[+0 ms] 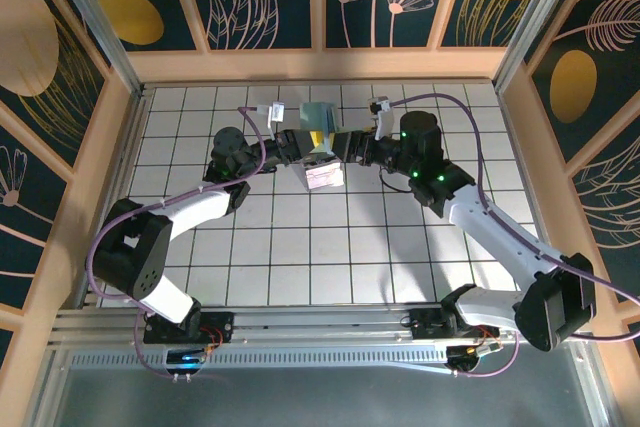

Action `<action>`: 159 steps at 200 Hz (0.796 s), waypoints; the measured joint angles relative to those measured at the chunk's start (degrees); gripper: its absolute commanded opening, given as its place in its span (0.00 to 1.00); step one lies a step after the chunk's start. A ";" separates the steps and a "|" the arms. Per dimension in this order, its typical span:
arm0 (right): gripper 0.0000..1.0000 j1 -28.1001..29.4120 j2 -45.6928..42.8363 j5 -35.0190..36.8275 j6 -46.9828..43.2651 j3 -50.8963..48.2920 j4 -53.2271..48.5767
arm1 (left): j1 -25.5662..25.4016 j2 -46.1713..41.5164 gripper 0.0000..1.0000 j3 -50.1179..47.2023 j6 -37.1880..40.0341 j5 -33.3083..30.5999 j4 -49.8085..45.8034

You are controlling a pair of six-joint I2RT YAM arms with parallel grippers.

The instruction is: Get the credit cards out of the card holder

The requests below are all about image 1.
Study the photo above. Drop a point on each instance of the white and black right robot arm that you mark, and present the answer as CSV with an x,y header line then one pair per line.
x,y
500,237

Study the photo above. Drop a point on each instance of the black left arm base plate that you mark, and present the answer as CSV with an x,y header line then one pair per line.
x,y
220,327

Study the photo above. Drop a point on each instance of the white card with pink emblem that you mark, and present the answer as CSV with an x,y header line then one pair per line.
x,y
325,178

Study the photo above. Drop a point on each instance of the small electronics board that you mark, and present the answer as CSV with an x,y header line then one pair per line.
x,y
185,359
470,357

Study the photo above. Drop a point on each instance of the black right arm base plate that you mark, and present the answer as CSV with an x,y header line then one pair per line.
x,y
425,324

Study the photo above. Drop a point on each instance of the grey metal plate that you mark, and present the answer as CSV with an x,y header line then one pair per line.
x,y
320,402

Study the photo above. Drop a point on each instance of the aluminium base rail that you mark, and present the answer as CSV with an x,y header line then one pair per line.
x,y
325,327

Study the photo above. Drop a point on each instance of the aluminium corner post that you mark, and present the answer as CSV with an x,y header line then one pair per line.
x,y
535,22
109,42

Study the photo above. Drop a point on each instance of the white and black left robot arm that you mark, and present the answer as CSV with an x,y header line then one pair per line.
x,y
200,204

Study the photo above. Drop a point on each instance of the aluminium side rail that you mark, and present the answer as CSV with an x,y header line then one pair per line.
x,y
128,147

